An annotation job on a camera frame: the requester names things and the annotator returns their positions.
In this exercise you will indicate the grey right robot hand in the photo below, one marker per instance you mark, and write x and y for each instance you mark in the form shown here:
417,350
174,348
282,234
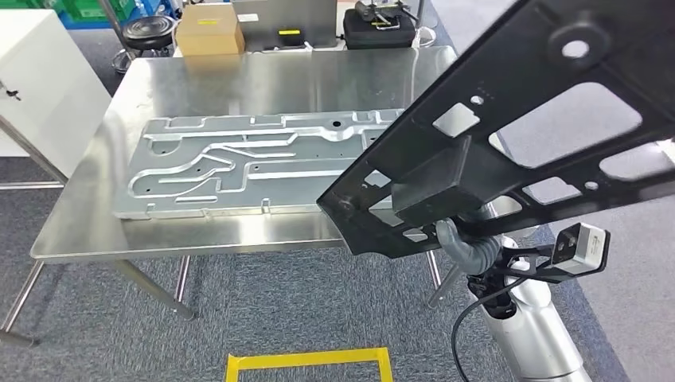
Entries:
453,250

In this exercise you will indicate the black plastic plate part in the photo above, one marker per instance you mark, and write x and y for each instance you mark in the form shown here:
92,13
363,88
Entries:
506,63

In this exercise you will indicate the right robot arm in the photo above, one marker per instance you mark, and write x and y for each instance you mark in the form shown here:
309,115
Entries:
538,337

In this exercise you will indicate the steel workbench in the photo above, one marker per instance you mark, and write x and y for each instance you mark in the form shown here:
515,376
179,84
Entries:
263,79

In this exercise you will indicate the stamped metal plate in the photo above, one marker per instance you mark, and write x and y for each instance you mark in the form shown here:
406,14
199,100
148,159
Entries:
295,158

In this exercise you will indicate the black carrying case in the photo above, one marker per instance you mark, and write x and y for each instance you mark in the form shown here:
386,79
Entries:
377,37

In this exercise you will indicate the chrome stool pole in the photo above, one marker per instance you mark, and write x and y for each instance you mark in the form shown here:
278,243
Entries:
420,10

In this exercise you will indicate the black handheld controller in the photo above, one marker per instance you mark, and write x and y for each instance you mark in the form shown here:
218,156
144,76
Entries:
377,10

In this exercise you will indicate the grey laptop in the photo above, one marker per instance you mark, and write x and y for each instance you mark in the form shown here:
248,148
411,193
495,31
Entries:
295,18

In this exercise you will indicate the cardboard box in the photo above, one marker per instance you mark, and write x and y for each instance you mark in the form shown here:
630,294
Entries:
211,31

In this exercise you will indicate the black round stool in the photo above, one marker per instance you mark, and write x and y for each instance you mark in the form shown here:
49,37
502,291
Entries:
147,29

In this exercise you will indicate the blue storage rack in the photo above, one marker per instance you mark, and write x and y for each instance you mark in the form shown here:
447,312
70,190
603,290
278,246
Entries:
158,8

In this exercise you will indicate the green plastic crate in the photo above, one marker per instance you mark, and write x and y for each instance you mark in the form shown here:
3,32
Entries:
95,10
26,3

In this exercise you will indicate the white cabinet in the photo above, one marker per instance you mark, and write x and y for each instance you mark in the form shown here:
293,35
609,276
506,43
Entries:
42,79

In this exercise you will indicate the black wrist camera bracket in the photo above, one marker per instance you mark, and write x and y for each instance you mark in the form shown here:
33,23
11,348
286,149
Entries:
546,275

